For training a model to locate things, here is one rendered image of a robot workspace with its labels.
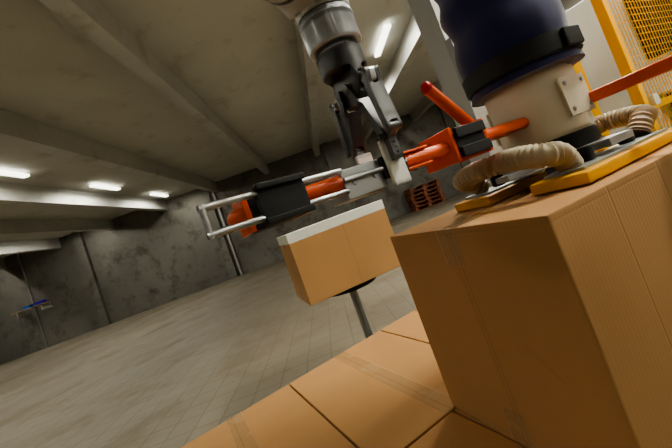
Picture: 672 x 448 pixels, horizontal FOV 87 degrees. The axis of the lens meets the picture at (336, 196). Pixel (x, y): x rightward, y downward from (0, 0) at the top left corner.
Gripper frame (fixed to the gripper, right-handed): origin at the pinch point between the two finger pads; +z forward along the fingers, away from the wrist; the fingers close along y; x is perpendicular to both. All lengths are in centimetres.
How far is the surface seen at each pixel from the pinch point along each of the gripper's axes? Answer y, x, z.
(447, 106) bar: -0.1, -17.7, -7.4
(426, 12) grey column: 107, -142, -93
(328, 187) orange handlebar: -2.7, 10.9, -0.1
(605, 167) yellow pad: -13.9, -29.4, 11.5
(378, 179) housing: -2.7, 3.0, 1.1
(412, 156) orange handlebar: -2.6, -4.4, -0.6
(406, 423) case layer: 28, -1, 53
